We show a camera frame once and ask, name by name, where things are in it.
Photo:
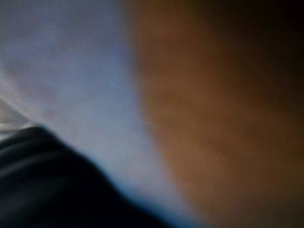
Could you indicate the white fringed cushion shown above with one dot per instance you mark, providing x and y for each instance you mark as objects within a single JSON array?
[{"x": 83, "y": 83}]

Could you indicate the glossy brown wooden cabinet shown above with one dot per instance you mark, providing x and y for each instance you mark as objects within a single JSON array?
[{"x": 213, "y": 130}]

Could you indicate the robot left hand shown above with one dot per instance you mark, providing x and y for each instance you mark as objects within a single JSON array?
[{"x": 47, "y": 185}]

